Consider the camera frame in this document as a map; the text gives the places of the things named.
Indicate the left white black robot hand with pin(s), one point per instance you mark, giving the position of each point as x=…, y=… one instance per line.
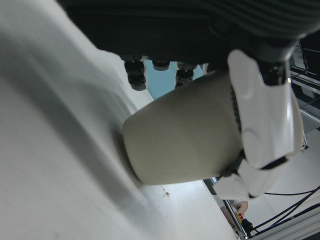
x=175, y=27

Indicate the beige paper cup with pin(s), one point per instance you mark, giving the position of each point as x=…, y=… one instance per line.
x=180, y=135

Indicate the light blue plastic bin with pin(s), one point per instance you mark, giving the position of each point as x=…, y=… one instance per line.
x=160, y=82

